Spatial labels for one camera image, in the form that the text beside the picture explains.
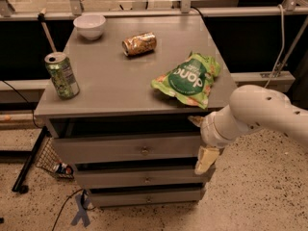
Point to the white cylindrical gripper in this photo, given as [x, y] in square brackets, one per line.
[209, 131]

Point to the grey top drawer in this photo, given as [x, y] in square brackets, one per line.
[127, 148]

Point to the grey drawer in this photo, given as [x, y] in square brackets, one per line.
[135, 177]
[147, 197]
[127, 148]

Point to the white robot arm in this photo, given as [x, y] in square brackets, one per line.
[250, 109]

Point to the grey drawer cabinet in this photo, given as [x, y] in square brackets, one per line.
[116, 98]

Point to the grey middle drawer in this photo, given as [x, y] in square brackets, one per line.
[135, 177]

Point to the grey bottom drawer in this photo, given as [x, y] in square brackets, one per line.
[147, 197]

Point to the green chip bag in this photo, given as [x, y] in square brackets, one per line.
[190, 82]

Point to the orange soda can lying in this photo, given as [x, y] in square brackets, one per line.
[139, 44]

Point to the grey tape cross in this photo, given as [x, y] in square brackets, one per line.
[81, 215]

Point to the white ceramic bowl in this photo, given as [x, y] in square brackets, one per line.
[90, 26]

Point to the green soda can upright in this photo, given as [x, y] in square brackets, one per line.
[62, 76]

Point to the black floor stand bar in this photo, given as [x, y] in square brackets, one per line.
[18, 186]

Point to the wooden stick with black clamp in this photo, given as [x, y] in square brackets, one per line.
[41, 19]

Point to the wire mesh basket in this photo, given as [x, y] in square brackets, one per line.
[50, 162]

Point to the metal railing frame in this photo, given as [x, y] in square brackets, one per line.
[63, 9]

